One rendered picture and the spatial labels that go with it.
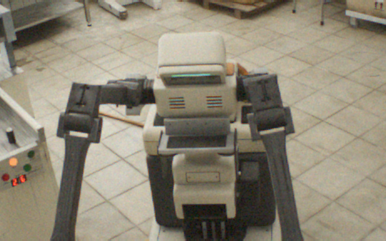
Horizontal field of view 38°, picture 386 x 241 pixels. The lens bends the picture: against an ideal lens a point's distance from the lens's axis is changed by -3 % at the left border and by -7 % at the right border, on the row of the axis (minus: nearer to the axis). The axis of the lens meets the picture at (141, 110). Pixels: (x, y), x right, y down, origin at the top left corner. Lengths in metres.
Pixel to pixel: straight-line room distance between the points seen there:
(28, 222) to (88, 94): 1.14
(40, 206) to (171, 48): 1.02
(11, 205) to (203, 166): 0.85
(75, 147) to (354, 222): 1.92
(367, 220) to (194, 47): 1.63
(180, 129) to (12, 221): 0.90
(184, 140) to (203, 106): 0.13
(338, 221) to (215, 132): 1.30
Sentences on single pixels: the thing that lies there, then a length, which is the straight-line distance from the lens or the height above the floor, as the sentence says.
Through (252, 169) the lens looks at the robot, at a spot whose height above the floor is 0.69.
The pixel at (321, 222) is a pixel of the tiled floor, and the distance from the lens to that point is 3.07.
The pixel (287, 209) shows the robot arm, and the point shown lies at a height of 1.11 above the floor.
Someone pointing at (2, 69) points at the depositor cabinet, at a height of 0.84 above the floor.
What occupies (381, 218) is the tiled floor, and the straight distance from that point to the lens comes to 3.13.
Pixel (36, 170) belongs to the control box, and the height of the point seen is 0.73.
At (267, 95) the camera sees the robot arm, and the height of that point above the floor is 1.33.
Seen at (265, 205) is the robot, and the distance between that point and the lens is 2.50.
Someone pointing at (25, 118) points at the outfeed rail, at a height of 0.90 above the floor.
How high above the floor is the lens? 2.01
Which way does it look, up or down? 29 degrees down
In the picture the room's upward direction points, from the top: 9 degrees counter-clockwise
